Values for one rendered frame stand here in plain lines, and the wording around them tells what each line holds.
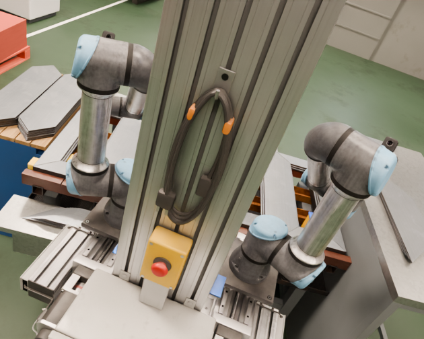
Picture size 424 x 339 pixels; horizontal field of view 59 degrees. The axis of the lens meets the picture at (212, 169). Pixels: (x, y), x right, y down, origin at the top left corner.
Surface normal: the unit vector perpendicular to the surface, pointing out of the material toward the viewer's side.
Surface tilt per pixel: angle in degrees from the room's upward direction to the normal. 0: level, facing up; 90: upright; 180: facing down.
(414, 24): 90
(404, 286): 0
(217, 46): 90
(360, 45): 90
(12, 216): 0
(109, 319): 0
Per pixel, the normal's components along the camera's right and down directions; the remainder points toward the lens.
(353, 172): -0.64, 0.32
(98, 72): 0.16, 0.64
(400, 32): -0.26, 0.53
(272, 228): 0.18, -0.83
